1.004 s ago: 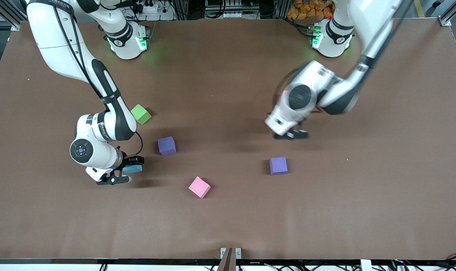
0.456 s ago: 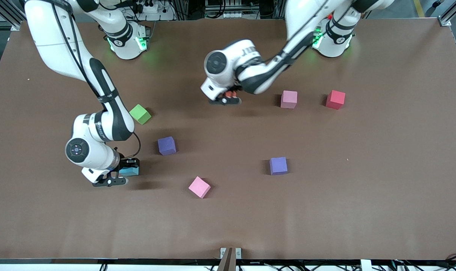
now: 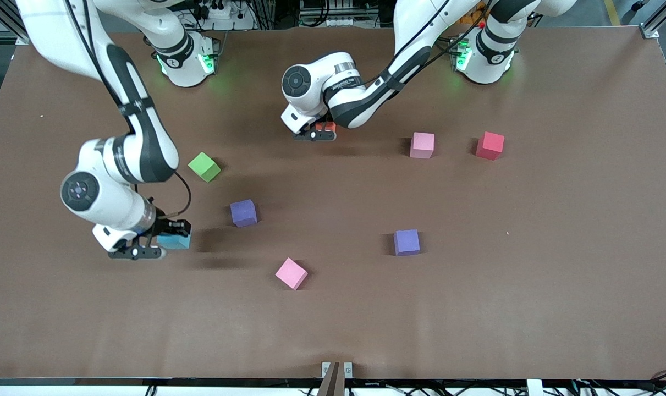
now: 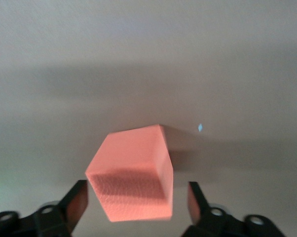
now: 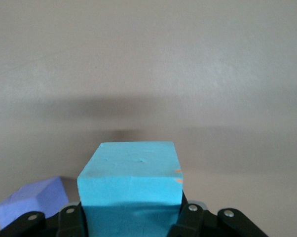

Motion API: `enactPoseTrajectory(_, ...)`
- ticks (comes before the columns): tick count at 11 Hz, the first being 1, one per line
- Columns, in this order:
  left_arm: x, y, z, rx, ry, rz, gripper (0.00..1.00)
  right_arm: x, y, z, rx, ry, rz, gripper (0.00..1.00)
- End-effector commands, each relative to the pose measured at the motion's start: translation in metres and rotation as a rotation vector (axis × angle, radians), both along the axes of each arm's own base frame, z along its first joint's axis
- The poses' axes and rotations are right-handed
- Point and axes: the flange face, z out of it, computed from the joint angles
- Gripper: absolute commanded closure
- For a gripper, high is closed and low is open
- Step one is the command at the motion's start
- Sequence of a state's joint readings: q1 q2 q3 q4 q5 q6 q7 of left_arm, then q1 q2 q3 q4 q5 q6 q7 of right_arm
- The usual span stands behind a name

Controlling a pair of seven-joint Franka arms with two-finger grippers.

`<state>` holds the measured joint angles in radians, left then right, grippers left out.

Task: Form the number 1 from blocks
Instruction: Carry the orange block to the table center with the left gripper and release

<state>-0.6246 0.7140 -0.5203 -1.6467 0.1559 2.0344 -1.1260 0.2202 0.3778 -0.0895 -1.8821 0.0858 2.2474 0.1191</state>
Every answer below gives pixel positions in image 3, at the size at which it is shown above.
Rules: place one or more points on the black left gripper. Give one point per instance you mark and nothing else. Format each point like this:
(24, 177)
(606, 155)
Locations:
(324, 127)

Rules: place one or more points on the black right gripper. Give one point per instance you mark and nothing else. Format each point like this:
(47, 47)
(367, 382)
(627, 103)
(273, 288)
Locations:
(165, 225)

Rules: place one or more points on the cyan foam cube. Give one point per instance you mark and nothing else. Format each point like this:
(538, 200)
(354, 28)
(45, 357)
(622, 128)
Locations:
(174, 242)

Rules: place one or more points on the orange foam cube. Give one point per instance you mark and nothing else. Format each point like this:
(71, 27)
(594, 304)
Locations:
(327, 127)

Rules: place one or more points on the indigo foam cube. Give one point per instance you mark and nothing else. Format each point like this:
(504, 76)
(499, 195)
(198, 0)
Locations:
(407, 242)
(243, 213)

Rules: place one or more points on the pale pink foam cube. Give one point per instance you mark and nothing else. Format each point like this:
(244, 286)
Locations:
(422, 145)

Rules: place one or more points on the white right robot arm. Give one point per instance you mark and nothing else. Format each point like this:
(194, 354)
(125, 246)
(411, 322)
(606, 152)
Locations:
(146, 148)

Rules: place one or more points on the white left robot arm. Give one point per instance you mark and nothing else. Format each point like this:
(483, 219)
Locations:
(360, 104)

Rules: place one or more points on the green foam cube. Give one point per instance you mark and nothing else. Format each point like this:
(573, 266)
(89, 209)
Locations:
(204, 166)

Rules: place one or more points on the white socket box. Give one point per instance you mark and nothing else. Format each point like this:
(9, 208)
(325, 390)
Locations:
(332, 21)

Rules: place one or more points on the bright pink foam cube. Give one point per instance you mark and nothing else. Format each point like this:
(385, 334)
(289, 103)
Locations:
(291, 273)

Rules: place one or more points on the white power strip with plugs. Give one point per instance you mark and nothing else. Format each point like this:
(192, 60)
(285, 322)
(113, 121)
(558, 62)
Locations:
(228, 25)

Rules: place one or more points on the red foam cube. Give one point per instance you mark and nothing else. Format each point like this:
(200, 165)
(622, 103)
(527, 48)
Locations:
(490, 146)

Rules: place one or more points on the orange snack bag pile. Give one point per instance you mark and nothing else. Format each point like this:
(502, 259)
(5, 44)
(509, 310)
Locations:
(475, 15)

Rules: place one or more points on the brown wooden stick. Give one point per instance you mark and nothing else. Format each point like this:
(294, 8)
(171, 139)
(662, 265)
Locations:
(331, 382)

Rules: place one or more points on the brown table cover sheet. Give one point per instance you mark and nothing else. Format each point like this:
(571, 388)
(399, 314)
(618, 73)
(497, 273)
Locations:
(475, 302)

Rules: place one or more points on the small metal table bracket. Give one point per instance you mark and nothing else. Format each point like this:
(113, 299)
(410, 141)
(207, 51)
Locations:
(348, 369)

